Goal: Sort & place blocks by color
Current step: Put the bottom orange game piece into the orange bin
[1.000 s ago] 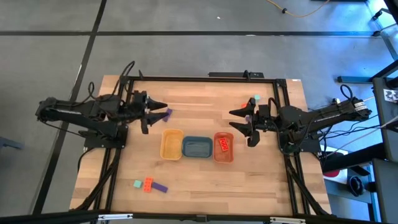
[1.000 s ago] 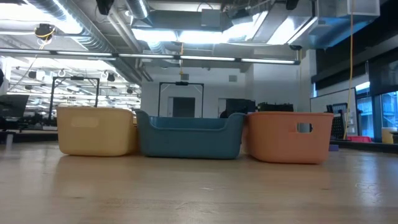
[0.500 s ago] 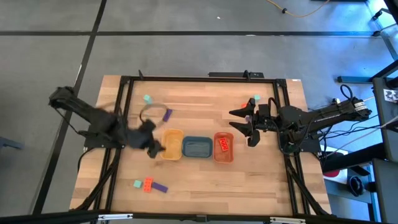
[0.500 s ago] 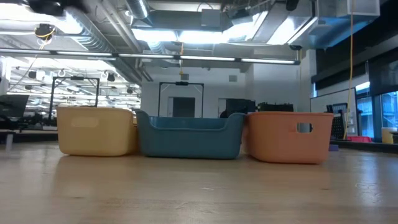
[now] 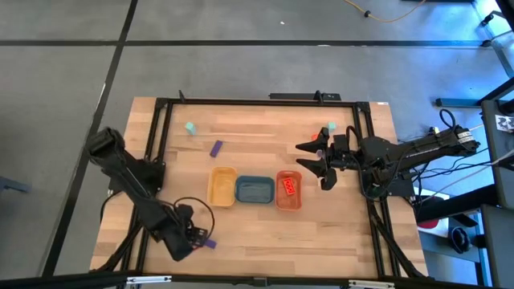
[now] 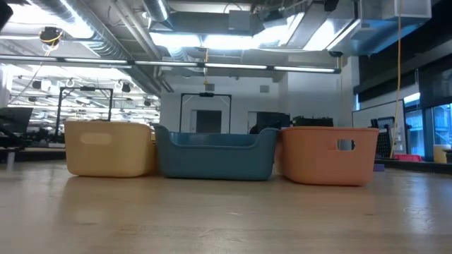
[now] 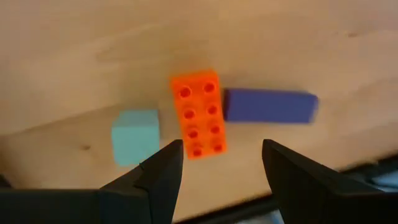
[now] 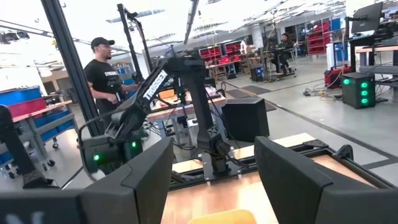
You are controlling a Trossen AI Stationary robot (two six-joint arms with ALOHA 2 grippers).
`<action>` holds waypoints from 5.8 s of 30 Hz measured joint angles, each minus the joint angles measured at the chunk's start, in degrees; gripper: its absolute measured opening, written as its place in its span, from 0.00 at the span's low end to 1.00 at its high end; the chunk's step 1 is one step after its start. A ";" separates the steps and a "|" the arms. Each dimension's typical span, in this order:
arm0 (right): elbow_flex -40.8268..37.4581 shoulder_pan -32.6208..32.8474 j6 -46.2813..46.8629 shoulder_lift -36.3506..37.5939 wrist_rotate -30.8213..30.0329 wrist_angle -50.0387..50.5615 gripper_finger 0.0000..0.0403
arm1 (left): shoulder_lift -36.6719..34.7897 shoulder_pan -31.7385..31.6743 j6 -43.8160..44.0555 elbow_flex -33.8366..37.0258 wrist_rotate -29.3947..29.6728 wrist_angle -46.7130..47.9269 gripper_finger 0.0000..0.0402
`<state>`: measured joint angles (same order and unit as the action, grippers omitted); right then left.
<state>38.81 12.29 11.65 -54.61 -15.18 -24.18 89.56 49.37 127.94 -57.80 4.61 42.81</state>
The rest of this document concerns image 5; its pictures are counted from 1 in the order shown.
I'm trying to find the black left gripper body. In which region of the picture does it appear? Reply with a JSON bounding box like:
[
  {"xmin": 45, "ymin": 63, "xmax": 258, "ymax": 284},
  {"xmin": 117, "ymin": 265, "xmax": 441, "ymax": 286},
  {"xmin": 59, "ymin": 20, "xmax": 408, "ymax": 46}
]
[{"xmin": 166, "ymin": 218, "xmax": 209, "ymax": 262}]

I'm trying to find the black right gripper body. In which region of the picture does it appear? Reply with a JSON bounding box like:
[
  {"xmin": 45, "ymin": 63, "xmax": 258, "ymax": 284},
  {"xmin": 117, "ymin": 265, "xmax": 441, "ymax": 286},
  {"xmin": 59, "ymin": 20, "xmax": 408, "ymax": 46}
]
[{"xmin": 320, "ymin": 135, "xmax": 361, "ymax": 191}]

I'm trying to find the orange plastic bin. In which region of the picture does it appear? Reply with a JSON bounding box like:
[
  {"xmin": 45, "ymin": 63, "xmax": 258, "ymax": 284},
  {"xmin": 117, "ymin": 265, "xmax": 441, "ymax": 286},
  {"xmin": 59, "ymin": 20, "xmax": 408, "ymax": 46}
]
[{"xmin": 275, "ymin": 169, "xmax": 303, "ymax": 212}]

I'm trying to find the yellow plastic bin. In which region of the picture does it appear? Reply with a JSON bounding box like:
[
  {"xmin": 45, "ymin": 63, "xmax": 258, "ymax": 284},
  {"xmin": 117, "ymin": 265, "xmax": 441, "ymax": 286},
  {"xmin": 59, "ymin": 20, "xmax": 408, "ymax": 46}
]
[{"xmin": 206, "ymin": 165, "xmax": 239, "ymax": 208}]

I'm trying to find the blue plastic bin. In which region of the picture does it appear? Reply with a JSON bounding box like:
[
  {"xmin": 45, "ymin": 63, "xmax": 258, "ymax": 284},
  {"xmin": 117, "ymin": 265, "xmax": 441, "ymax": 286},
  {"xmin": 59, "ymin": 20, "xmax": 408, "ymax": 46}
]
[{"xmin": 235, "ymin": 175, "xmax": 276, "ymax": 205}]

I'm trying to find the blue metal bar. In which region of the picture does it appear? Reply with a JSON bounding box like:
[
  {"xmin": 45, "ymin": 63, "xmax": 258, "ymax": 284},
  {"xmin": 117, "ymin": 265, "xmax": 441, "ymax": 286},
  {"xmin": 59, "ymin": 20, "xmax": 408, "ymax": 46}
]
[{"xmin": 435, "ymin": 97, "xmax": 483, "ymax": 108}]

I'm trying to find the black round object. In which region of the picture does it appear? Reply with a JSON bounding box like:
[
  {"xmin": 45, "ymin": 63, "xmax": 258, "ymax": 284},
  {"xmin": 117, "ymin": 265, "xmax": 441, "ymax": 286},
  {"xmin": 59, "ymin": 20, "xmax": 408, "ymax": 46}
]
[{"xmin": 451, "ymin": 226, "xmax": 471, "ymax": 254}]

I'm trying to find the black white fiducial tag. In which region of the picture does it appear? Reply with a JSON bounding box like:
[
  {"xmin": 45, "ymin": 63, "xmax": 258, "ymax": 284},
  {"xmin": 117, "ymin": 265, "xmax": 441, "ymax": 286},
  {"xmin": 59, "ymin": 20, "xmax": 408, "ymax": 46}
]
[{"xmin": 494, "ymin": 114, "xmax": 514, "ymax": 133}]

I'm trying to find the black cabinet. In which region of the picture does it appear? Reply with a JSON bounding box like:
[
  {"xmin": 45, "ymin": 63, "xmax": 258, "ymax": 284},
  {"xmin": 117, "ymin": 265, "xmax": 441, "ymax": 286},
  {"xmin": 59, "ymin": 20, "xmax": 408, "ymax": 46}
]
[{"xmin": 480, "ymin": 98, "xmax": 514, "ymax": 289}]

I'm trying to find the grey chair leg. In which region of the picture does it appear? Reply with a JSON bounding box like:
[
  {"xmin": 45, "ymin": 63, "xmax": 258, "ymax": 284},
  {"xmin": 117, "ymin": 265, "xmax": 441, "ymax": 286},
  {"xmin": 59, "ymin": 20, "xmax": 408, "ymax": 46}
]
[{"xmin": 0, "ymin": 176, "xmax": 32, "ymax": 194}]

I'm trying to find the metal stand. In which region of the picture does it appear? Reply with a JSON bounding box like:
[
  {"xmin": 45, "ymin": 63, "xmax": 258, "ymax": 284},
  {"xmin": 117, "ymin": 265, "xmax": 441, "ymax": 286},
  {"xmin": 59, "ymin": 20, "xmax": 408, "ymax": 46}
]
[{"xmin": 477, "ymin": 0, "xmax": 514, "ymax": 78}]

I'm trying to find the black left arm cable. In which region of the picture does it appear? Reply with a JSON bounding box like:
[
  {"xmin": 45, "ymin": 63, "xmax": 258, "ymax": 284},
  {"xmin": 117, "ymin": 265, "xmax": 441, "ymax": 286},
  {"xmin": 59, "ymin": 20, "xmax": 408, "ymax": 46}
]
[{"xmin": 172, "ymin": 196, "xmax": 216, "ymax": 242}]

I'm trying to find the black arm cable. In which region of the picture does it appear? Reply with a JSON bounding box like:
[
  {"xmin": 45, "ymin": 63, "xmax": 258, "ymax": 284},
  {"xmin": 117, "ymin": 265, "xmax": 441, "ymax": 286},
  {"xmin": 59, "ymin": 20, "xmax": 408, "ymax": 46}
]
[
  {"xmin": 439, "ymin": 108, "xmax": 458, "ymax": 130},
  {"xmin": 172, "ymin": 196, "xmax": 216, "ymax": 242}
]

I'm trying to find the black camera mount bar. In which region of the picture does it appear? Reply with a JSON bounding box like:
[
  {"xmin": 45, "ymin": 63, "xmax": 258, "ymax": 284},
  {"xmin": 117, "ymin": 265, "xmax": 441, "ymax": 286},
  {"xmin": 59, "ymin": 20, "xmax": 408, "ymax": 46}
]
[{"xmin": 268, "ymin": 91, "xmax": 342, "ymax": 102}]

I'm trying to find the silver metal bracket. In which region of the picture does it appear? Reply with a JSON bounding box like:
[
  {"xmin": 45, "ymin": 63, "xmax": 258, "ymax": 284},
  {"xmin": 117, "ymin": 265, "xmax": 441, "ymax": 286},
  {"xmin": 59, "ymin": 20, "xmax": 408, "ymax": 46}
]
[
  {"xmin": 126, "ymin": 275, "xmax": 173, "ymax": 286},
  {"xmin": 348, "ymin": 279, "xmax": 395, "ymax": 289}
]

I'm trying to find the black cable bundle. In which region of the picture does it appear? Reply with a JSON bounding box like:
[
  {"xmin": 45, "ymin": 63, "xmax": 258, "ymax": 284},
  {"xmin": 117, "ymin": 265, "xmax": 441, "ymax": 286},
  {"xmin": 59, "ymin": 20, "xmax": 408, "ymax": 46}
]
[
  {"xmin": 365, "ymin": 196, "xmax": 427, "ymax": 279},
  {"xmin": 91, "ymin": 191, "xmax": 158, "ymax": 274}
]

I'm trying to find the black aluminium table frame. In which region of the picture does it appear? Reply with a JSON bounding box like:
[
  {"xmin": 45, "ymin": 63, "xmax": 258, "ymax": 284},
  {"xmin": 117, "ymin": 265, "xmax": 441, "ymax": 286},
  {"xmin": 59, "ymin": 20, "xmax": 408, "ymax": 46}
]
[{"xmin": 90, "ymin": 90, "xmax": 429, "ymax": 289}]

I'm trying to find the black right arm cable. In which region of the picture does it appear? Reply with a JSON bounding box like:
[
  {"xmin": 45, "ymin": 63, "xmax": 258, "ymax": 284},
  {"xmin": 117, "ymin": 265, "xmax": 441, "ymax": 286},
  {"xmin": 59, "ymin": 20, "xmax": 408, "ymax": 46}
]
[{"xmin": 439, "ymin": 108, "xmax": 458, "ymax": 130}]

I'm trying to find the yellow cable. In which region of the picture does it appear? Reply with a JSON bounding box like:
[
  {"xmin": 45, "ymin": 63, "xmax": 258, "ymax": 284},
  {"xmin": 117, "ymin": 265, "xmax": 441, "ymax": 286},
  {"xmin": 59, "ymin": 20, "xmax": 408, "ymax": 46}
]
[{"xmin": 343, "ymin": 0, "xmax": 426, "ymax": 23}]

